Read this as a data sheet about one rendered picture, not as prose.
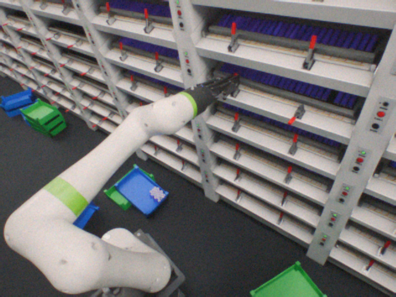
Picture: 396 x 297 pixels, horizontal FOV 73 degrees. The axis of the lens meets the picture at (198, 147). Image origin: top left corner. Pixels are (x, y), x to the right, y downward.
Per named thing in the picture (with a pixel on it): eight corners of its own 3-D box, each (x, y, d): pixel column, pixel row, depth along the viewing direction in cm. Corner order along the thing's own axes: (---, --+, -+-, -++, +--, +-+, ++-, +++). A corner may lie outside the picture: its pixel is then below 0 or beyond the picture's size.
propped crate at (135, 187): (167, 197, 185) (168, 192, 178) (146, 218, 175) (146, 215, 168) (137, 169, 191) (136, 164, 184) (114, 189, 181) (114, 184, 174)
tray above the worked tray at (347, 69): (367, 98, 74) (378, 62, 63) (198, 55, 105) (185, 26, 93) (393, 45, 79) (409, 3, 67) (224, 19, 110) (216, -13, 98)
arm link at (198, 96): (197, 93, 79) (174, 86, 84) (197, 127, 86) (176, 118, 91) (209, 87, 83) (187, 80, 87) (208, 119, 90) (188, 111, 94)
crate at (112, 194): (125, 211, 181) (121, 205, 175) (107, 197, 191) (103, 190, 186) (155, 181, 196) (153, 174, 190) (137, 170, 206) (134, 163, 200)
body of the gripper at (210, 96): (188, 105, 92) (204, 96, 98) (207, 113, 88) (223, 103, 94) (187, 85, 88) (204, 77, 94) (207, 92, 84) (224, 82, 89)
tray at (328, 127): (348, 145, 87) (353, 130, 79) (203, 94, 118) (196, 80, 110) (372, 98, 92) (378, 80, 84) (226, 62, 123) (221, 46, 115)
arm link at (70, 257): (164, 299, 95) (59, 310, 49) (130, 275, 102) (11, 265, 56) (182, 265, 99) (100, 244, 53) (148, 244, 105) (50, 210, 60)
